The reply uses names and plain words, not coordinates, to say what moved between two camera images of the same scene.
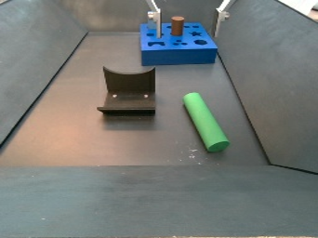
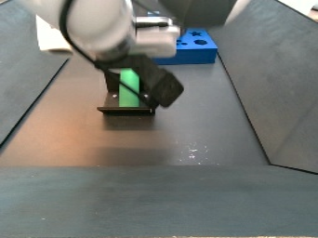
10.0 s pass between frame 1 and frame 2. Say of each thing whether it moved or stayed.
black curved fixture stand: stayed
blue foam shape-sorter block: stayed
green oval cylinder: moved
